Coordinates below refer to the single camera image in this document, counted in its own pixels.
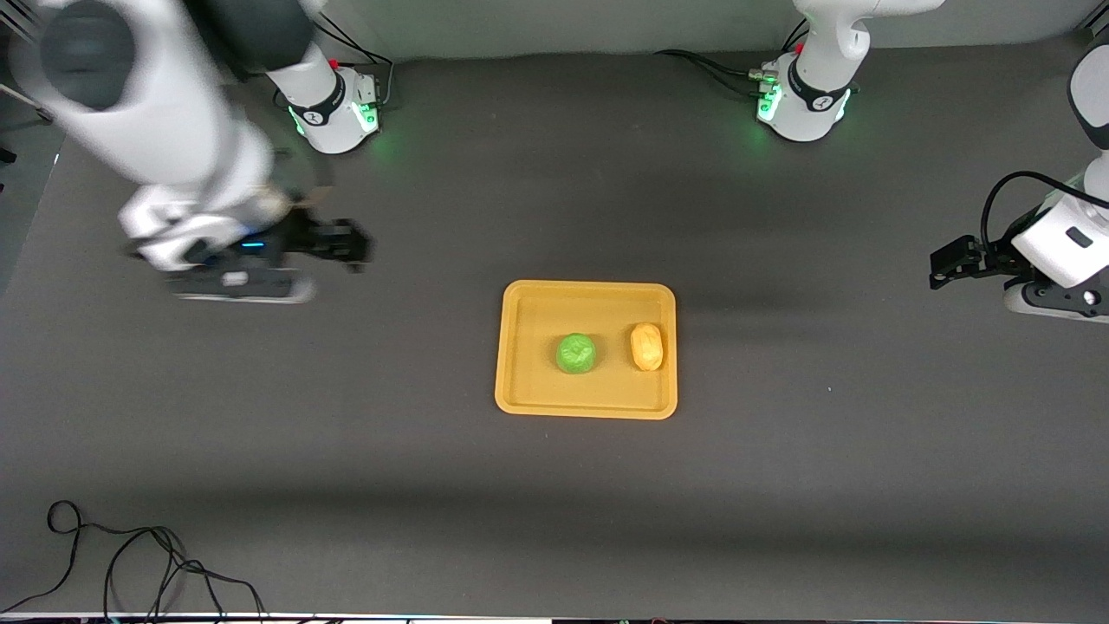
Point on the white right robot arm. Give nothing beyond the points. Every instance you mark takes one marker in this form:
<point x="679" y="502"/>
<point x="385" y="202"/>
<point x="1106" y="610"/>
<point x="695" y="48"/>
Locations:
<point x="156" y="95"/>

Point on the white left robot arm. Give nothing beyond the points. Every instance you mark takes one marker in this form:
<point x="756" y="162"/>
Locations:
<point x="823" y="52"/>

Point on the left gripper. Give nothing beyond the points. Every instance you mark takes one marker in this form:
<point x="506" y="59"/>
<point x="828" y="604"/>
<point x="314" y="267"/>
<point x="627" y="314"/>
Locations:
<point x="990" y="256"/>

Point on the yellow potato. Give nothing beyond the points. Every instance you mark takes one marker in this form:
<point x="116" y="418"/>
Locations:
<point x="647" y="347"/>

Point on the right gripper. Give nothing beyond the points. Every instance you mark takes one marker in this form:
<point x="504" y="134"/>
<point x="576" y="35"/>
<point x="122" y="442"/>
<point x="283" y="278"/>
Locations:
<point x="305" y="237"/>

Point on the dark grey table mat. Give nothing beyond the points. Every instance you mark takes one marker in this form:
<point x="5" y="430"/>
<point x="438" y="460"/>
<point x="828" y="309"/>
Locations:
<point x="346" y="485"/>

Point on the green apple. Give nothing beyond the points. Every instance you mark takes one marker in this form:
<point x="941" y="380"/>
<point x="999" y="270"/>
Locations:
<point x="575" y="354"/>

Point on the orange plastic tray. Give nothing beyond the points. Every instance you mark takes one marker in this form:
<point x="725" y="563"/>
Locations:
<point x="537" y="381"/>

